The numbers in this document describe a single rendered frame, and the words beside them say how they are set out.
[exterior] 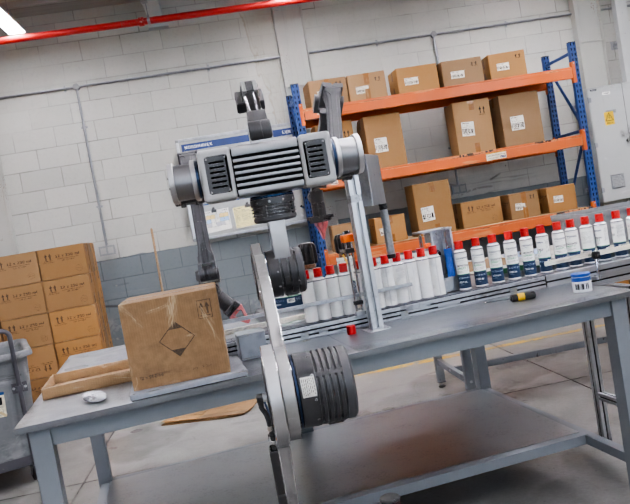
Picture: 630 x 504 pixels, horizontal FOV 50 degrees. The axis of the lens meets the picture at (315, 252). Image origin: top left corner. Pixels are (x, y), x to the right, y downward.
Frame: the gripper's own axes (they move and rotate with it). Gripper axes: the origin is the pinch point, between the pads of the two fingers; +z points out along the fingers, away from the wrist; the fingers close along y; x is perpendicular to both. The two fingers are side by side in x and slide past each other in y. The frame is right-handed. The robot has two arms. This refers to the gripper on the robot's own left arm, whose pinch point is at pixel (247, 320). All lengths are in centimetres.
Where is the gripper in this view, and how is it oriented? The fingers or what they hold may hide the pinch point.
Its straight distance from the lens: 259.8
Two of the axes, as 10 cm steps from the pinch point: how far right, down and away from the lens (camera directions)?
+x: -6.2, 7.7, -1.3
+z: 7.5, 6.3, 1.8
